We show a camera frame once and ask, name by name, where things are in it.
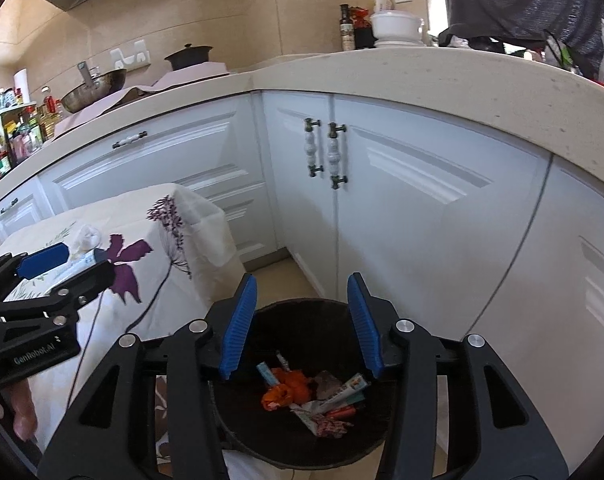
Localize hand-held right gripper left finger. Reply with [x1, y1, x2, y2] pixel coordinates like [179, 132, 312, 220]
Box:
[36, 273, 259, 480]

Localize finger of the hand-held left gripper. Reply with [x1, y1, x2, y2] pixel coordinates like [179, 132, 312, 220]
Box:
[0, 241, 70, 287]
[0, 260, 116, 331]

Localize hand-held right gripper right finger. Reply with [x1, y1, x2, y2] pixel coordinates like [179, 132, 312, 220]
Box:
[347, 272, 569, 480]

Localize white blue printed packet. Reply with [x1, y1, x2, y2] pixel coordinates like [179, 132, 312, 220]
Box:
[12, 247, 110, 301]

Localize black trash bin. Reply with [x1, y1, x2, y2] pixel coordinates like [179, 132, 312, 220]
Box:
[209, 297, 443, 472]

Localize small light blue packet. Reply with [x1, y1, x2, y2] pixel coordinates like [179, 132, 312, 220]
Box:
[256, 361, 279, 388]

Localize white printed tube box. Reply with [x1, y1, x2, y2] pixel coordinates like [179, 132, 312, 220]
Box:
[307, 373, 371, 415]

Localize red white striped wrapper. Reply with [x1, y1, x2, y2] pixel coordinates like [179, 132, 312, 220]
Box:
[314, 417, 355, 440]

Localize person's left hand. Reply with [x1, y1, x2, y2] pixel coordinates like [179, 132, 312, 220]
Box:
[0, 377, 36, 443]

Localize crumpled white tissue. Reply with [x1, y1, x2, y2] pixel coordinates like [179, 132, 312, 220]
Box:
[64, 224, 103, 261]

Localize small white cabinet door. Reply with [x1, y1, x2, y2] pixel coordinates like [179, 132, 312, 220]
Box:
[0, 175, 50, 243]

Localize floral tablecloth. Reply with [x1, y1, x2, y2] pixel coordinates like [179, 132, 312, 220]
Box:
[0, 182, 287, 480]

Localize wide white cabinet door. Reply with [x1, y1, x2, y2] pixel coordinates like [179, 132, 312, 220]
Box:
[332, 97, 553, 341]

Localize narrow white cabinet door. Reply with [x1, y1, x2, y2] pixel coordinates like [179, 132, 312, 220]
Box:
[262, 91, 340, 301]

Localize cluster of condiment bottles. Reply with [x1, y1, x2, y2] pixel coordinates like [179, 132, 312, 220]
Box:
[0, 80, 65, 196]

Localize white drawer front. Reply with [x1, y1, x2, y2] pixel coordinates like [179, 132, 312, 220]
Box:
[36, 95, 263, 211]

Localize steel wok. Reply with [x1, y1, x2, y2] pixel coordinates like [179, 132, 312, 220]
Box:
[60, 61, 128, 114]

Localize curved white cabinet door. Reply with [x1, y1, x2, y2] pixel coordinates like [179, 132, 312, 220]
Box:
[462, 155, 604, 471]

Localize black lidded pot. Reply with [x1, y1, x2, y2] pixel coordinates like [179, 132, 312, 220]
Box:
[164, 43, 214, 72]

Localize dark sauce bottle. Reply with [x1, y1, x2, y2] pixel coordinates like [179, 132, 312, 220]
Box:
[339, 4, 357, 52]

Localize white ceramic pot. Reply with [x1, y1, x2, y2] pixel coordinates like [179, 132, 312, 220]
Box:
[369, 10, 425, 48]

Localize ceramic drawer handle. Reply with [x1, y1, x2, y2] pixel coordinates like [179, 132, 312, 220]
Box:
[112, 131, 148, 150]

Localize ceramic cabinet door handle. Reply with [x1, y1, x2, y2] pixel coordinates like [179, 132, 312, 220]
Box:
[327, 122, 349, 191]
[303, 118, 323, 178]

